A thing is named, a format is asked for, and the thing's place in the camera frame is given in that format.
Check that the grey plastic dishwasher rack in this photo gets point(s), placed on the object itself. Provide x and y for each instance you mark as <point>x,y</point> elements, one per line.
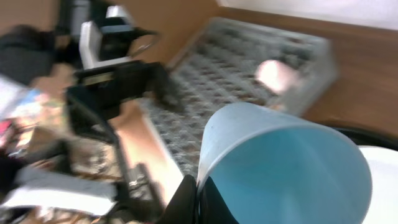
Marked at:
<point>218,67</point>

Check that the pink plastic cup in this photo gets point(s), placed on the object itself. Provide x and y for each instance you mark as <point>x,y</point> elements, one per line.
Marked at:
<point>276,76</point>

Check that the light grey round plate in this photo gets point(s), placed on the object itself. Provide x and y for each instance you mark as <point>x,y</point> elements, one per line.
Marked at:
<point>383,166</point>

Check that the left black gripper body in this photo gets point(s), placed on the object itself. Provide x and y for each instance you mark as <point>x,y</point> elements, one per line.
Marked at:
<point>105,88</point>

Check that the blue plastic cup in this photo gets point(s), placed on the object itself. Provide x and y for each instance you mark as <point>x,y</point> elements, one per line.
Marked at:
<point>271,167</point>

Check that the round black serving tray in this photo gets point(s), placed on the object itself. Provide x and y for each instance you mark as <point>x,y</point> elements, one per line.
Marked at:
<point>363,135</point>

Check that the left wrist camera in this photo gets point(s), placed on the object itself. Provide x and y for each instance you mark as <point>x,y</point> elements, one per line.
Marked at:
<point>111,37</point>

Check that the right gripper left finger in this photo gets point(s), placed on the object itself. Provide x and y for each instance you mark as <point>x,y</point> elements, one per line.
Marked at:
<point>181,207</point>

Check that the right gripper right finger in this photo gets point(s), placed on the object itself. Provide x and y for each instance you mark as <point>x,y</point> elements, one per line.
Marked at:
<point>212,209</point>

